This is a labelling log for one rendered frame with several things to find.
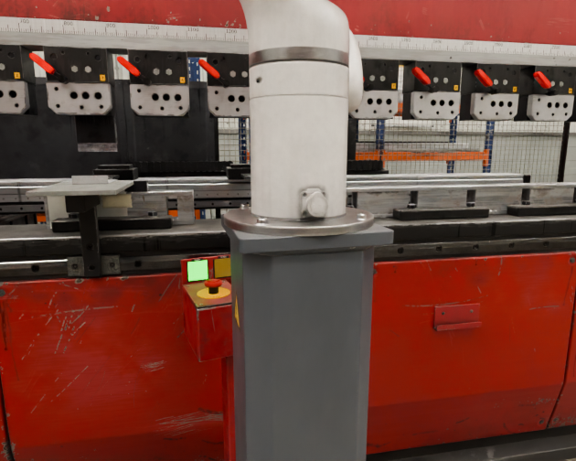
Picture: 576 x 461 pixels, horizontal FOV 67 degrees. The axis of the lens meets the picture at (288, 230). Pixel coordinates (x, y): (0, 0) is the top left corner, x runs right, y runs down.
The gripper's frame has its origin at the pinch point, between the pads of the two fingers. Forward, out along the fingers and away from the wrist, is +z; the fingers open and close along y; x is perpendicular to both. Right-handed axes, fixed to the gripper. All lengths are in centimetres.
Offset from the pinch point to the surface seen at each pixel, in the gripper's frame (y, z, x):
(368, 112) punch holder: -41, -21, 43
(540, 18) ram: -32, -50, 96
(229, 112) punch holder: -50, -20, 4
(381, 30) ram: -43, -44, 46
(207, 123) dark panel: -104, -14, 11
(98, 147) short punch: -61, -9, -30
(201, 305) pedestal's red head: -10.4, 17.6, -13.9
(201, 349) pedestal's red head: -9.1, 26.7, -14.4
